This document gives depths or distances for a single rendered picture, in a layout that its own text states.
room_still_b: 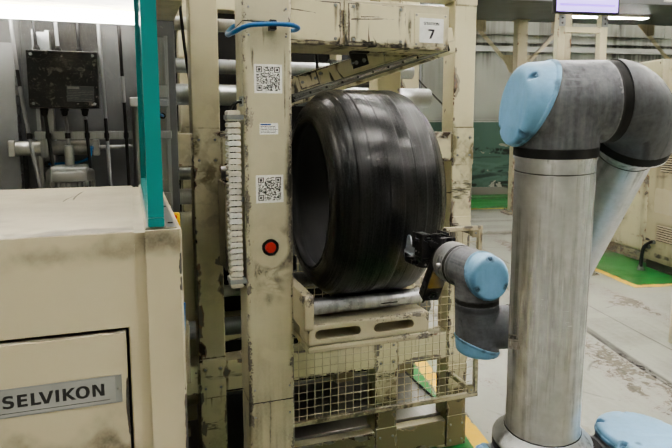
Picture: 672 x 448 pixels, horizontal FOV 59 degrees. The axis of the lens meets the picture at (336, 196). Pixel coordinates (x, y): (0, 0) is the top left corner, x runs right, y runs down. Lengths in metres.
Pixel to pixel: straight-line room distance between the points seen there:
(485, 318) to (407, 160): 0.47
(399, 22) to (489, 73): 9.95
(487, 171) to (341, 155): 10.43
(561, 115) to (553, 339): 0.32
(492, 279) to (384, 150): 0.46
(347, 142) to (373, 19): 0.61
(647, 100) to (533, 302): 0.31
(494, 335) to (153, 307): 0.73
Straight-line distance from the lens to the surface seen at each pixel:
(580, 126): 0.85
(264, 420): 1.78
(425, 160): 1.52
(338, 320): 1.63
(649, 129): 0.91
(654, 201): 6.36
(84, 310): 0.77
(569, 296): 0.90
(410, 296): 1.71
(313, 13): 1.91
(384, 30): 1.99
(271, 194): 1.59
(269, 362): 1.71
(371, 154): 1.47
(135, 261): 0.76
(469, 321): 1.24
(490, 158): 11.86
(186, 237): 2.35
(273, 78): 1.58
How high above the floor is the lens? 1.40
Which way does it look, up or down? 7 degrees down
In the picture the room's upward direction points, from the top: straight up
